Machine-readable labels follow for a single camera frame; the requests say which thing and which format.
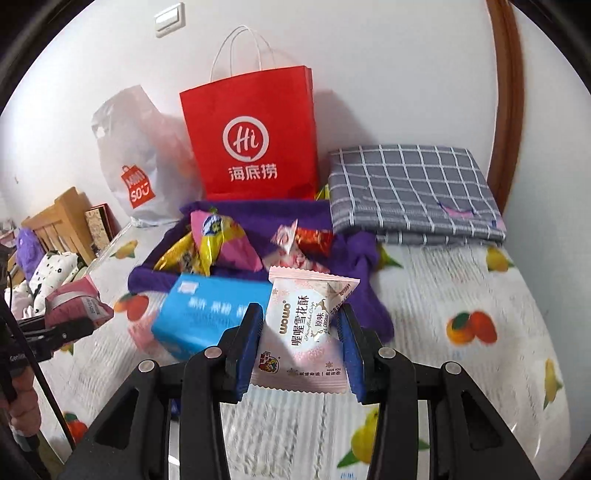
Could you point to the brown wooden door frame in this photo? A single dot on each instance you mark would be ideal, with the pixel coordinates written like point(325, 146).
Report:
point(505, 92)

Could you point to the red paper bag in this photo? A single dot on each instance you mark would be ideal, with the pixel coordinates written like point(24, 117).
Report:
point(249, 115)

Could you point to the patterned book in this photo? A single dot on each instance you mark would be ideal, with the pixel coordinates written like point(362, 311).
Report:
point(99, 228)

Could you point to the white wall switch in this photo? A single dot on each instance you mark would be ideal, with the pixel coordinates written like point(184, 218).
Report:
point(171, 21)

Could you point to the light wooden furniture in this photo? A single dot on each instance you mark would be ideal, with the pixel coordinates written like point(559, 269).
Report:
point(64, 217)

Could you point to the purple towel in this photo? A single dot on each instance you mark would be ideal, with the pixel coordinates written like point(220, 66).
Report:
point(360, 258)

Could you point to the person's left hand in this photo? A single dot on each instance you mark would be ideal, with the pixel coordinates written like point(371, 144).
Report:
point(25, 406)

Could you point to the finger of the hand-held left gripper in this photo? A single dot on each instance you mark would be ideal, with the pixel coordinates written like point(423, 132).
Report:
point(60, 331)

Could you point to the yellow snack packet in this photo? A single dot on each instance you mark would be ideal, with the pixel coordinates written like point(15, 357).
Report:
point(178, 256)

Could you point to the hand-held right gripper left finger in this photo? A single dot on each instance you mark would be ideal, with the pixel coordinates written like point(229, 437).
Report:
point(242, 364)

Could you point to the grey checkered cloth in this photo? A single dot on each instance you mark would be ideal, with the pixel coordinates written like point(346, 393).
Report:
point(406, 194)

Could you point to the small red snack packet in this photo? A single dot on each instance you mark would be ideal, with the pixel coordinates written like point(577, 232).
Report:
point(316, 240)

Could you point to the white plastic shopping bag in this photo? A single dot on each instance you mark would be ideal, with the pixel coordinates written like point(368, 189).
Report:
point(134, 138)

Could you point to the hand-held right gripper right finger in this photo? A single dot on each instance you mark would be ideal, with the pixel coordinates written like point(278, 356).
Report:
point(353, 364)

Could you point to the white pink pastry packet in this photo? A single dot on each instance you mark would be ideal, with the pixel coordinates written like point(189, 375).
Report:
point(304, 332)

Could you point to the pink yellow snack bag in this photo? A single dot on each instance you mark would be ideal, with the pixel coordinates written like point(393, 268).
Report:
point(231, 244)

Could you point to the white floral cloth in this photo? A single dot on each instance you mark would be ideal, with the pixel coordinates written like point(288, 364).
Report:
point(55, 272)

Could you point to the pink white candy packet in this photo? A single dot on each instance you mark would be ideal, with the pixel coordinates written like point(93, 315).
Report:
point(295, 262)
point(284, 237)

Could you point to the pink snack packet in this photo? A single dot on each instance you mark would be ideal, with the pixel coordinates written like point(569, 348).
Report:
point(78, 300)

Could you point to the blue tissue pack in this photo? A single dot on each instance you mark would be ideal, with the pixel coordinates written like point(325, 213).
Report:
point(203, 314)

